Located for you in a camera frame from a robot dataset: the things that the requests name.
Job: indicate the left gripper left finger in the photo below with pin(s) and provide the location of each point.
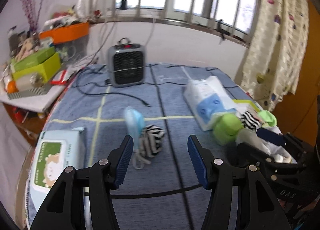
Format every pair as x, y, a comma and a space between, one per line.
63, 207

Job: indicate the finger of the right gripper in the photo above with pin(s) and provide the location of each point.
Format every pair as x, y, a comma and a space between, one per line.
247, 155
272, 137

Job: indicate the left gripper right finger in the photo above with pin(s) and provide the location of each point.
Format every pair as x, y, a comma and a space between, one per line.
258, 207

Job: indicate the lime green sock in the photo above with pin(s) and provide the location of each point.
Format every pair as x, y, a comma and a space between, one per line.
267, 119

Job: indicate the black white striped sock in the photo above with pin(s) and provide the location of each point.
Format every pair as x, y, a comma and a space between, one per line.
250, 121

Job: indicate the lime green round container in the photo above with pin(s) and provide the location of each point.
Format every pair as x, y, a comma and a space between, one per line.
227, 128

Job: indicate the green rimmed white tray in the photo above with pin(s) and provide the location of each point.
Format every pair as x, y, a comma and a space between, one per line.
247, 105

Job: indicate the blue plaid tablecloth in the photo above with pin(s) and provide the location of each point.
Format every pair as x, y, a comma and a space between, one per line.
165, 194

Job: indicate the wet wipes pack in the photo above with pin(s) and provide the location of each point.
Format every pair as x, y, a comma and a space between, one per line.
56, 150

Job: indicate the tissue pack blue white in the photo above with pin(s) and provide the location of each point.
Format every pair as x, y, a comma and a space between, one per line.
208, 100

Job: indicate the heart pattern cream curtain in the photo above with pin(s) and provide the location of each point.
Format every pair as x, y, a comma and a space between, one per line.
276, 52

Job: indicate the blue face mask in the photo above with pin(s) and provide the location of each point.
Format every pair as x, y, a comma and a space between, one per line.
135, 124

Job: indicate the white side table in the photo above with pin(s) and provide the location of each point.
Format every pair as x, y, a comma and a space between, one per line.
41, 99

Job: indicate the grey space heater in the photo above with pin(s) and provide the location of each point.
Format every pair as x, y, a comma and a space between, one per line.
126, 63

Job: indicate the green gift boxes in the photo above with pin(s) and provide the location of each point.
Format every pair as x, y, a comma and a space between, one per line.
45, 62

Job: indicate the orange storage bin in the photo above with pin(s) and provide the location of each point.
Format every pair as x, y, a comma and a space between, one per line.
66, 33

